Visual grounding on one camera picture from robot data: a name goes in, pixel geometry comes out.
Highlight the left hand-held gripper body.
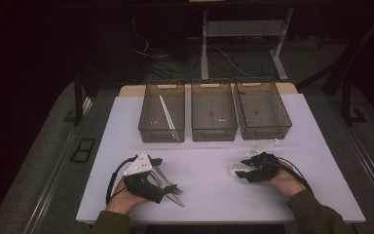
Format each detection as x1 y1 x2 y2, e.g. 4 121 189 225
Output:
122 152 166 205

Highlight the white metal desk frame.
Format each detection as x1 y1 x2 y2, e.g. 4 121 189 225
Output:
200 7 295 82

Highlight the black floor socket frame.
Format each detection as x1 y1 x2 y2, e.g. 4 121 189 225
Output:
69 137 97 164

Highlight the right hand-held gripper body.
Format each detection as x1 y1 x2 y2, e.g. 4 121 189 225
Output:
243 138 282 184

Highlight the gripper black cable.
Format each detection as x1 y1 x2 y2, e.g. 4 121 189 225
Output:
277 156 315 196
105 155 138 206

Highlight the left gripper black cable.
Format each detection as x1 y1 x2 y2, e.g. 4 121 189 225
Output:
105 155 138 206

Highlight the metal table knife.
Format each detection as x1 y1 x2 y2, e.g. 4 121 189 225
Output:
149 172 186 208

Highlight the white floor cable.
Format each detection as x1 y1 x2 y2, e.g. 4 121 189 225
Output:
218 48 258 79

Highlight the person's right hand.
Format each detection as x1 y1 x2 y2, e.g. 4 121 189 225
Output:
258 160 306 199

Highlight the person's left hand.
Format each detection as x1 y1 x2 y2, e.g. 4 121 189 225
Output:
104 177 151 215

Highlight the white ceramic spoon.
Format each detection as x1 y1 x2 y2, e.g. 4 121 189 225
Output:
229 161 251 176

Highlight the smoky clear plastic bin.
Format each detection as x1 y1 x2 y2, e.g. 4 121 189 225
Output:
137 82 186 143
190 81 239 142
233 81 293 140

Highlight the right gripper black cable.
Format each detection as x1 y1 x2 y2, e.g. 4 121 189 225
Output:
277 156 315 196

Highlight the metal floor rail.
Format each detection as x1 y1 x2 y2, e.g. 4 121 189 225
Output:
334 106 374 211
21 97 94 234

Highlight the bundle of black floor cables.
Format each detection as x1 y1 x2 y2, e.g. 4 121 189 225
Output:
131 16 206 81

